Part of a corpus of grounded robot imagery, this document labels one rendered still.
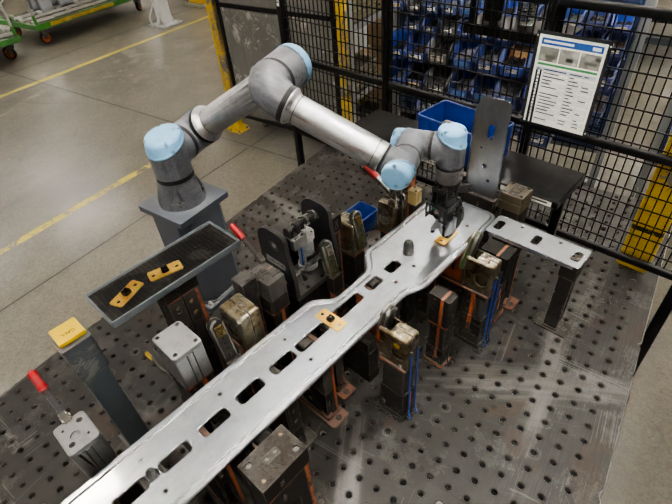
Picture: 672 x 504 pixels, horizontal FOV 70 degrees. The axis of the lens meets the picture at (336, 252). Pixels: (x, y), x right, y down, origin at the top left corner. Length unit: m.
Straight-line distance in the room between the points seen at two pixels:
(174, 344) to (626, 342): 1.34
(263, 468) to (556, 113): 1.40
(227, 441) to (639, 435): 1.80
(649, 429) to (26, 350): 3.01
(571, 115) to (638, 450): 1.38
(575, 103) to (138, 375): 1.64
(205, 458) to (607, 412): 1.07
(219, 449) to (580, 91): 1.45
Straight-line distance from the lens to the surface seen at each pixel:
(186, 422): 1.16
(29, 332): 3.16
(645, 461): 2.41
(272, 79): 1.23
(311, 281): 1.41
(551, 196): 1.69
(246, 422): 1.12
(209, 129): 1.54
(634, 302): 1.90
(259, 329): 1.26
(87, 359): 1.26
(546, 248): 1.53
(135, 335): 1.81
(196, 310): 1.36
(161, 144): 1.49
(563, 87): 1.77
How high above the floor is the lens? 1.95
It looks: 41 degrees down
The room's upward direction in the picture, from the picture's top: 5 degrees counter-clockwise
